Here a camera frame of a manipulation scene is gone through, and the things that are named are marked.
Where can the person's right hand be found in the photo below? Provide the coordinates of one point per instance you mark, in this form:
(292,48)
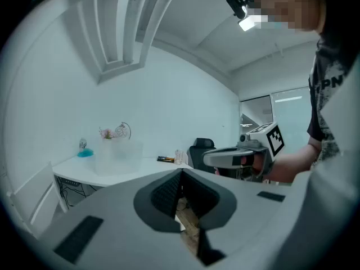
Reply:
(249,164)

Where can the black head-worn camera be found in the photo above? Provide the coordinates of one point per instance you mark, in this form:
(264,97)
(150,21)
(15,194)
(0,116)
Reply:
(236,4)

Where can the blue spray bottle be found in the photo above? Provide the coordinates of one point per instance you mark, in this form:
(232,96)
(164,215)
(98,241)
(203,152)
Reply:
(85,153)

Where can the person's head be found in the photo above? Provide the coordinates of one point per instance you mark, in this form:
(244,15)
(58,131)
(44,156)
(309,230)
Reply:
(289,4)

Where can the black office chair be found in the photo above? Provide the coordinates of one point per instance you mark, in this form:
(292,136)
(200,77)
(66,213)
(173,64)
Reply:
(201,153)

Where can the gold lamp with globe shade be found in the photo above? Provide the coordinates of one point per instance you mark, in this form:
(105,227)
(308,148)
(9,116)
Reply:
(122,130)

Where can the glass partition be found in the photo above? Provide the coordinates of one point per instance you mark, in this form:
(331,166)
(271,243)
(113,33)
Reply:
(289,117)

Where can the white wooden chair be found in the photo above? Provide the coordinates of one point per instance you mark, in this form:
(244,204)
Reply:
(36,195)

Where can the person's black printed t-shirt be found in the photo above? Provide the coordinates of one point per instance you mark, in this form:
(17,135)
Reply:
(329,94)

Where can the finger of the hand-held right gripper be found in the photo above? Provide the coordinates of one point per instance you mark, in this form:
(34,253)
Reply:
(219,159)
(233,150)

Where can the translucent plastic storage box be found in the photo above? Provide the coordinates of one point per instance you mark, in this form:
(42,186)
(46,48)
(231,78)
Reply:
(118,159)

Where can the white desk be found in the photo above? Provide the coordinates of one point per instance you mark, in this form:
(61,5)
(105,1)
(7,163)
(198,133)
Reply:
(157,167)

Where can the grey power strip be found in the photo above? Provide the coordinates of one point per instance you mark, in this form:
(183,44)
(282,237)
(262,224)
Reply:
(71,182)

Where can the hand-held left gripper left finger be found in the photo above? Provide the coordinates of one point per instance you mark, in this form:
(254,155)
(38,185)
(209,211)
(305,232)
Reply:
(112,221)

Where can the pink flowers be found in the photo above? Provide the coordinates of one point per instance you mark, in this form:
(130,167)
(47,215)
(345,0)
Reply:
(107,134)

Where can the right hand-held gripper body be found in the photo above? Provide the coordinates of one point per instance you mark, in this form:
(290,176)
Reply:
(264,142)

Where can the white ceiling light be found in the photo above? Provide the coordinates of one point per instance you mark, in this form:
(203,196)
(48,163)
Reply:
(249,23)

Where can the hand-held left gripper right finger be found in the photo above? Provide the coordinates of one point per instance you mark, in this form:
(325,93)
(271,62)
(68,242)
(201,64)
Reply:
(247,212)

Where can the person's right forearm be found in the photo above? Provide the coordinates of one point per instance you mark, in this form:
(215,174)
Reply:
(289,162)

